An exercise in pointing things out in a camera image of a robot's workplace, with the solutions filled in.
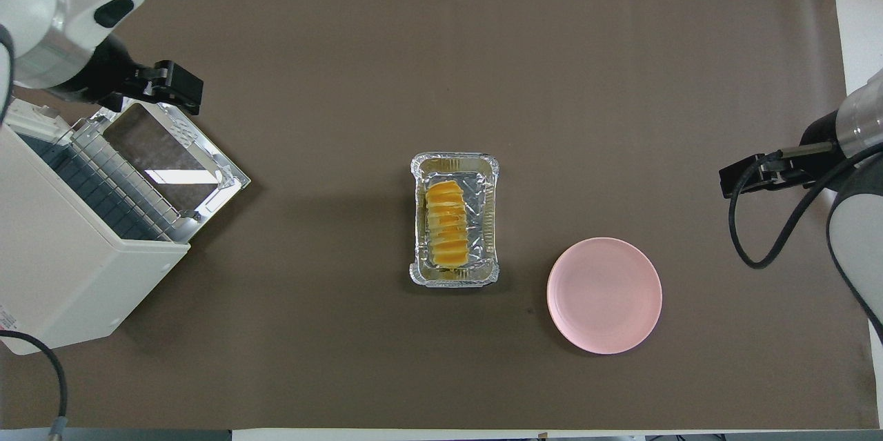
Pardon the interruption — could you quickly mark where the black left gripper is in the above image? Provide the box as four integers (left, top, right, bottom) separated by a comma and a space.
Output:
52, 34, 204, 116

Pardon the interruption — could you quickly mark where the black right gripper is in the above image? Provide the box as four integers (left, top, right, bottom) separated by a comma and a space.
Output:
719, 112, 849, 199

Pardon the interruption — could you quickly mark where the aluminium foil tray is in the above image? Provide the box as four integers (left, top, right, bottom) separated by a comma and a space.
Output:
410, 153, 500, 288

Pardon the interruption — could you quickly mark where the golden ridged bread loaf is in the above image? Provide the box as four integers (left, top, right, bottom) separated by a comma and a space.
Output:
424, 180, 472, 269

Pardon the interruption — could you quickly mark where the glass oven door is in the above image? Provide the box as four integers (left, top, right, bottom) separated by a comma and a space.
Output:
90, 99, 251, 228

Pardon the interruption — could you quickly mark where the cream toaster oven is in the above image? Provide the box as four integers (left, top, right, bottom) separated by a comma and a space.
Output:
0, 96, 190, 356

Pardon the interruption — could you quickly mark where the brown table mat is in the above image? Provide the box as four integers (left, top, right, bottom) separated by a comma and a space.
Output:
0, 0, 880, 431

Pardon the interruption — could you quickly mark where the pink round plate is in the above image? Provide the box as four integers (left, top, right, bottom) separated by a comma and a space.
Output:
547, 237, 663, 355

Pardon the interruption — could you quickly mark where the metal wire oven rack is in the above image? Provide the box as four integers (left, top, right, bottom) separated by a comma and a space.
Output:
69, 118, 202, 243

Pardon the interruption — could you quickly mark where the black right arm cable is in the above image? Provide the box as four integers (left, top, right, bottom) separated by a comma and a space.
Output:
728, 144, 883, 270

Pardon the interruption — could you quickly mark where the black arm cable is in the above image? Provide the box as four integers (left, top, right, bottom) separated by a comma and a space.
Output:
0, 329, 69, 441
728, 144, 883, 270

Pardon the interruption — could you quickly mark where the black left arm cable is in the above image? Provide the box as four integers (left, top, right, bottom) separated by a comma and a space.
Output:
0, 329, 69, 441

